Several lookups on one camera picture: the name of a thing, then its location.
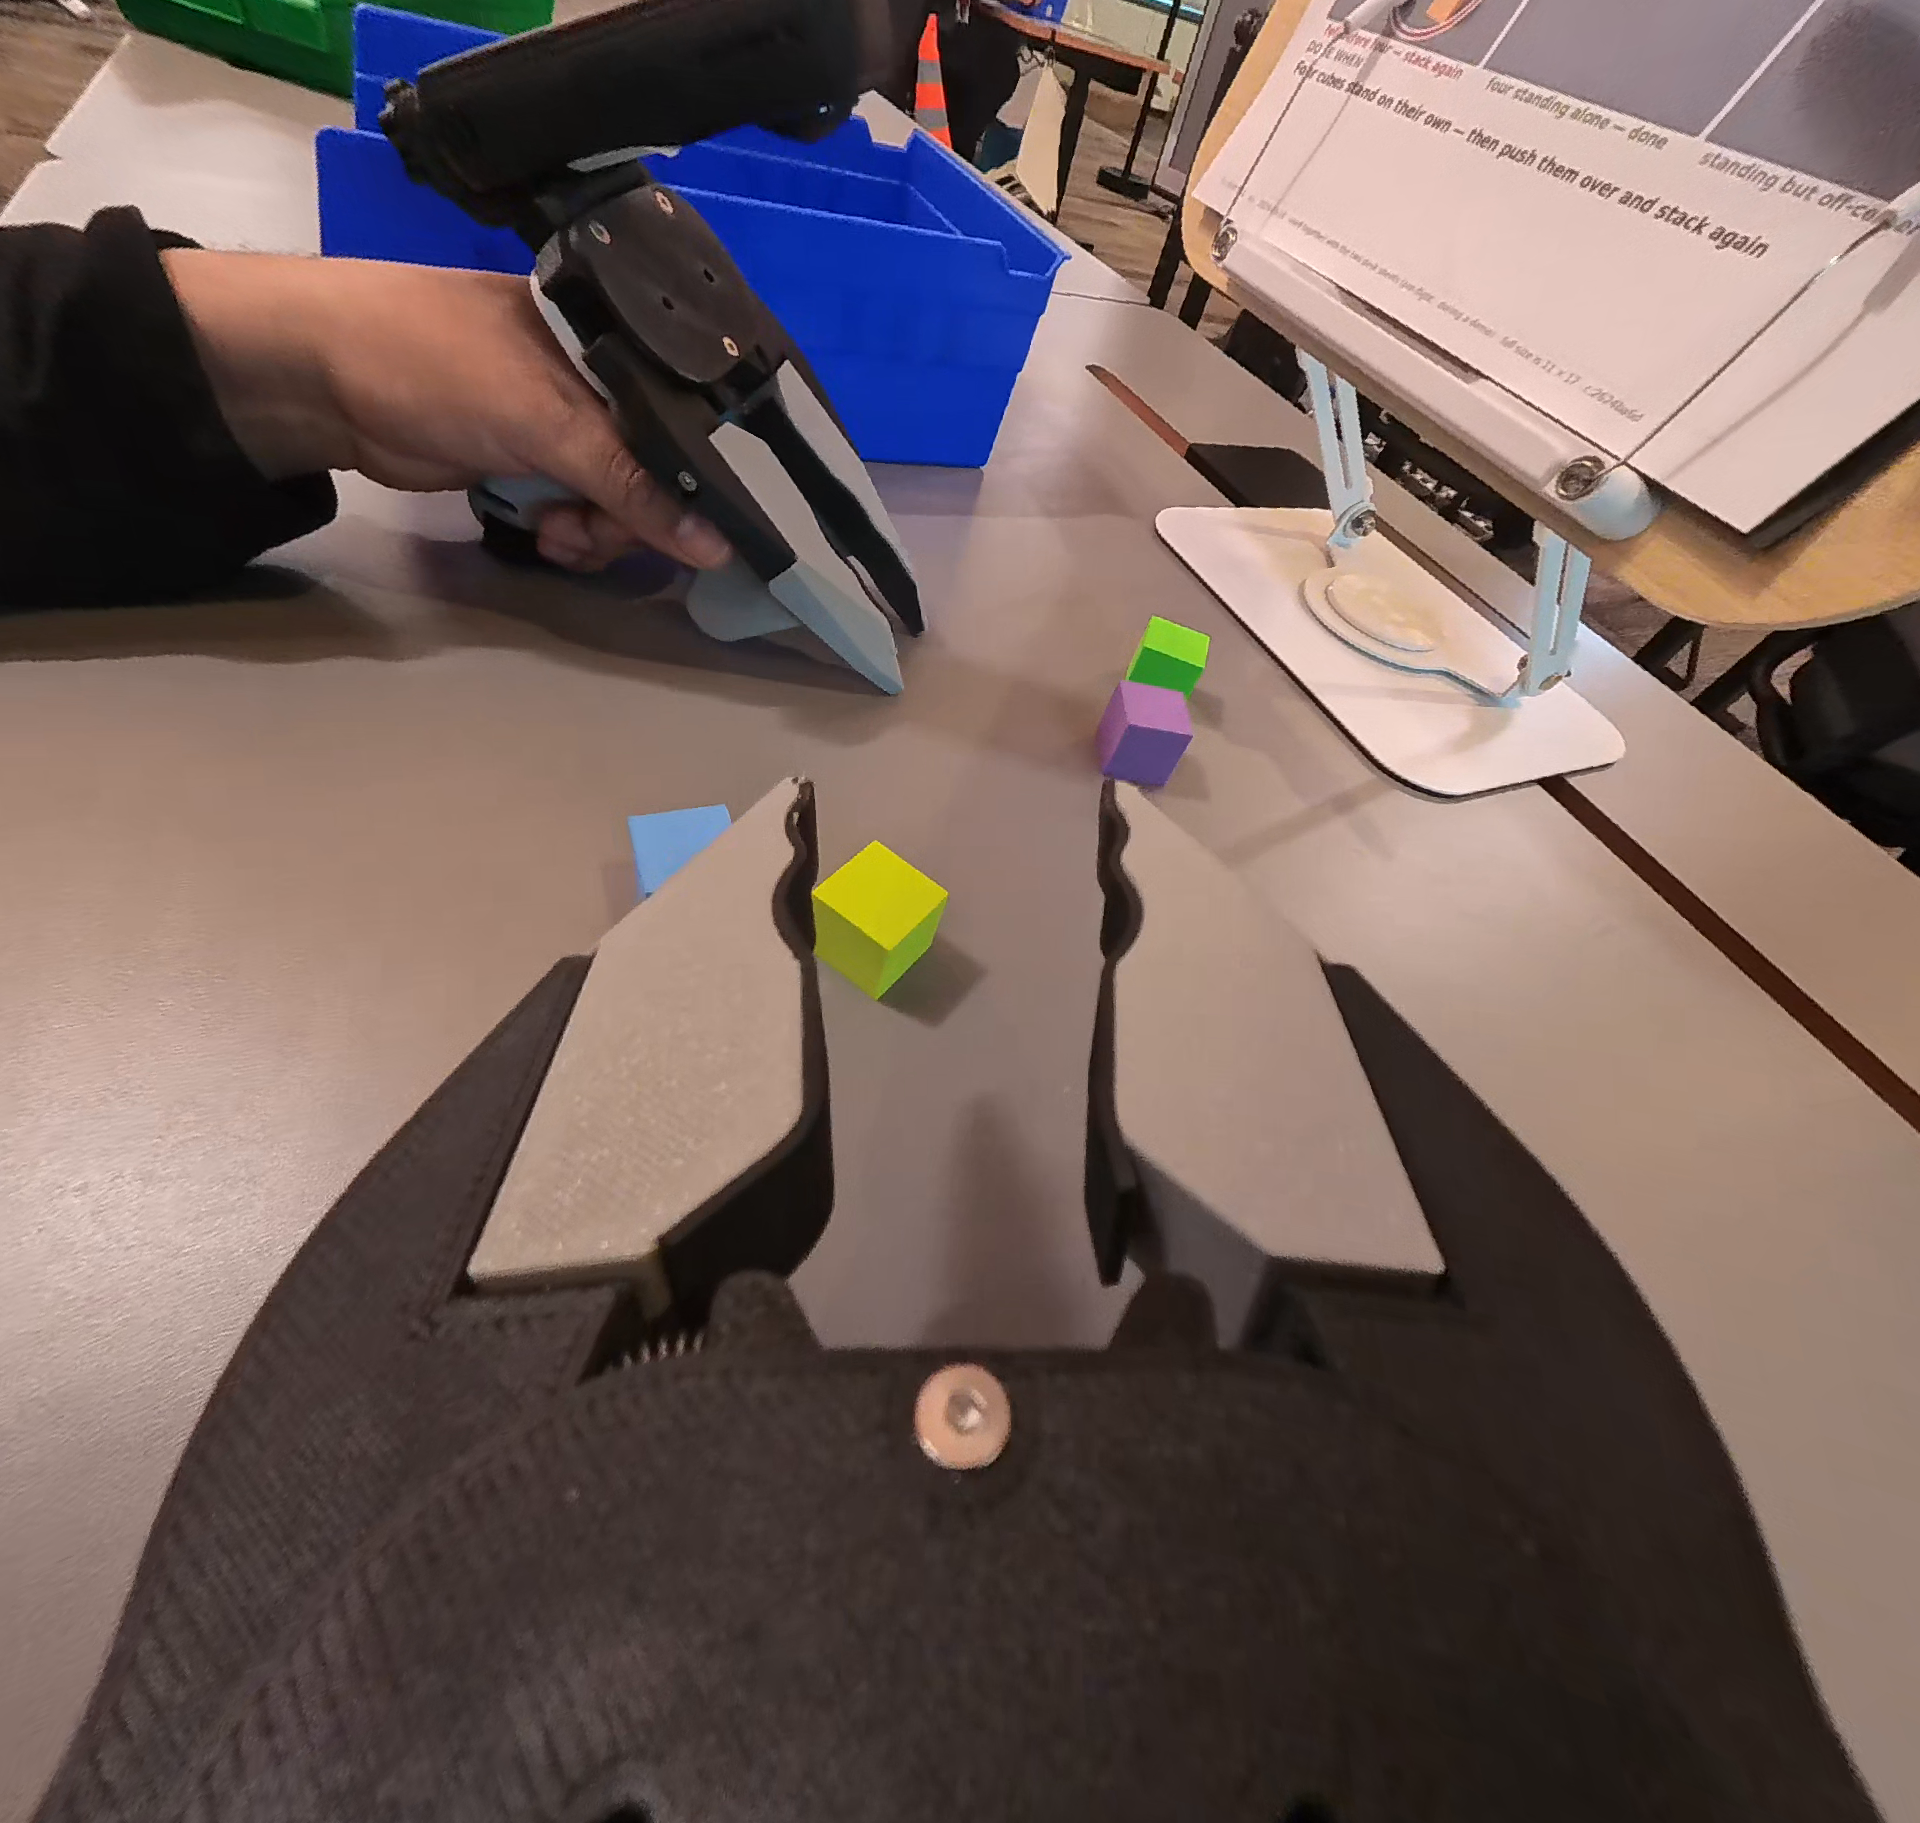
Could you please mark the printed instruction sheet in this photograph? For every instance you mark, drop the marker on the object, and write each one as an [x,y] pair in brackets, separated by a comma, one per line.
[1577,173]

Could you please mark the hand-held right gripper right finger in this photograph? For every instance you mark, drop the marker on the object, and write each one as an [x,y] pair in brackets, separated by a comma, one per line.
[1259,1106]

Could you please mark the blue plastic bin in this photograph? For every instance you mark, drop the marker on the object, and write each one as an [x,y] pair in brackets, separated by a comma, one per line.
[930,353]

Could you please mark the light blue foam cube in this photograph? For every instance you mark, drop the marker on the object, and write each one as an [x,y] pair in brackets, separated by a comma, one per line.
[677,839]

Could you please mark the person's left hand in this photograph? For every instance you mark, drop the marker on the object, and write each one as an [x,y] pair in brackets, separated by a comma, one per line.
[419,387]

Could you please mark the white document stand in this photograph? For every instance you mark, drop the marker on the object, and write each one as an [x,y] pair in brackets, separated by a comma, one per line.
[1501,745]

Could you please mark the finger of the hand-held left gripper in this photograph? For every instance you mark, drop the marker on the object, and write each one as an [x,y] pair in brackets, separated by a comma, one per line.
[764,493]
[844,481]

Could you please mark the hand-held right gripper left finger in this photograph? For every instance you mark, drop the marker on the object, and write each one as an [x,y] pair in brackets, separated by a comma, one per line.
[661,1084]

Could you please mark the yellow foam cube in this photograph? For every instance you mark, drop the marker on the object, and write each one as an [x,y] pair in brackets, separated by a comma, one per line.
[881,914]

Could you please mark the orange traffic cone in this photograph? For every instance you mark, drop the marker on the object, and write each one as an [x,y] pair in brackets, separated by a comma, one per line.
[930,83]

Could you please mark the purple foam cube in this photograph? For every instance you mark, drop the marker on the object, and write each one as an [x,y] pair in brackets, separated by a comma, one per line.
[1144,736]

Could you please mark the green foam cube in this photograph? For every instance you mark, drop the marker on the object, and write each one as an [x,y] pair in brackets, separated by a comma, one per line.
[1168,654]

